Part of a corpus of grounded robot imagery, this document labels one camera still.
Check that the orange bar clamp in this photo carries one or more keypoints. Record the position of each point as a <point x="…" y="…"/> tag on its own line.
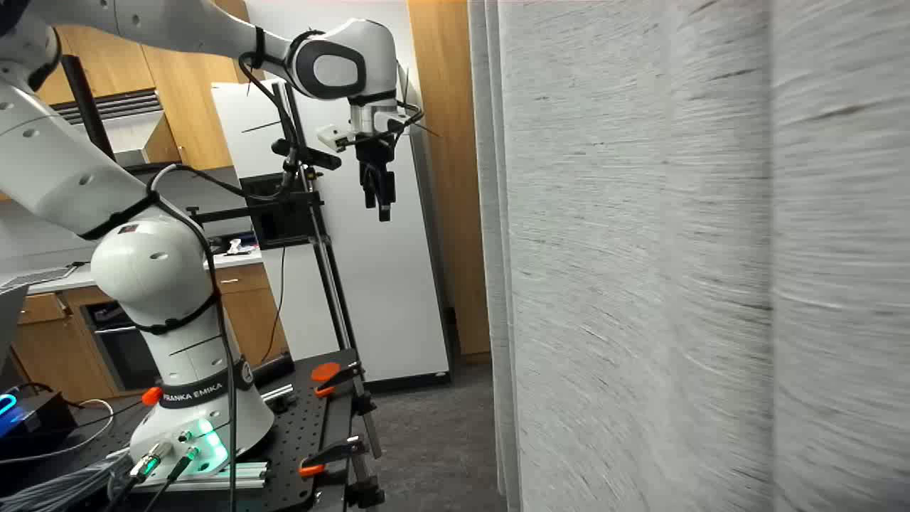
<point x="314" y="468"/>
<point x="328" y="374"/>

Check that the black box with blue part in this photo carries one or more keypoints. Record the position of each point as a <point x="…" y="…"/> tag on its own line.
<point x="43" y="422"/>

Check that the small orange knob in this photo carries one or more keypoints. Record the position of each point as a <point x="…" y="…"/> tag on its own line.
<point x="152" y="395"/>

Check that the black camera box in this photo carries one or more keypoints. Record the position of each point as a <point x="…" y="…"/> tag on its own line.
<point x="280" y="213"/>

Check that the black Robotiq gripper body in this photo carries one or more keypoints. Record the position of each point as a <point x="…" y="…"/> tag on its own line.
<point x="375" y="152"/>

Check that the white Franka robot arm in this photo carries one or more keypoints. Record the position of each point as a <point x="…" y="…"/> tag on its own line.
<point x="152" y="266"/>

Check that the grey woven curtain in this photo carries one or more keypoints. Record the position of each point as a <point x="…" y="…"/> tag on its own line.
<point x="664" y="284"/>

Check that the tall wooden side panel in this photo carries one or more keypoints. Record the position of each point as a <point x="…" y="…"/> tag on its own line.
<point x="443" y="188"/>

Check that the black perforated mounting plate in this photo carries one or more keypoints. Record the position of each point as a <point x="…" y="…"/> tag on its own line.
<point x="294" y="436"/>

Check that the black built-in oven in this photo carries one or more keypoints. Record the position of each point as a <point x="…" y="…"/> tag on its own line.
<point x="124" y="355"/>

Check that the black tripod stand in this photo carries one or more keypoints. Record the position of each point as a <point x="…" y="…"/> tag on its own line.
<point x="328" y="257"/>

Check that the white refrigerator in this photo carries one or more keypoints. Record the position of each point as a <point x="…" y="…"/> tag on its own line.
<point x="388" y="284"/>

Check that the wooden base cabinets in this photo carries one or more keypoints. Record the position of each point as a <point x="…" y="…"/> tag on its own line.
<point x="246" y="314"/>

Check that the white mounting rail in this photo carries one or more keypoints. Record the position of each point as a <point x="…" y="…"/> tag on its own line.
<point x="229" y="475"/>

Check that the teal connector cover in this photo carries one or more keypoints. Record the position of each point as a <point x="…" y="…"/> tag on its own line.
<point x="205" y="444"/>

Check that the wooden wall cabinets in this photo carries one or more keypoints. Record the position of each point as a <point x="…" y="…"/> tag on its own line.
<point x="188" y="104"/>

